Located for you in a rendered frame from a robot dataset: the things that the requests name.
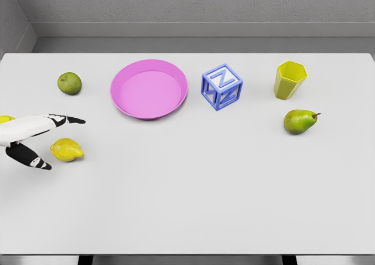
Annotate blue letter block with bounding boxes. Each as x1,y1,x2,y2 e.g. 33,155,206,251
201,63,244,111

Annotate yellow lemon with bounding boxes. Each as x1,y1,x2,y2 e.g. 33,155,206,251
50,138,85,162

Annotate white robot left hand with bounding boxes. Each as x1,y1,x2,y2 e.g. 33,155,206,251
0,113,87,171

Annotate green apple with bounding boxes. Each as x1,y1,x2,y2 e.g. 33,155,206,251
57,72,83,96

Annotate green pear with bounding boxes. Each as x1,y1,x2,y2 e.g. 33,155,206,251
283,109,322,135

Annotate yellow-green cup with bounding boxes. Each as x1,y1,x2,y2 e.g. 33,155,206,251
274,60,308,101

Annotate pink plate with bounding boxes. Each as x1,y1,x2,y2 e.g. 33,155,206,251
110,59,188,121

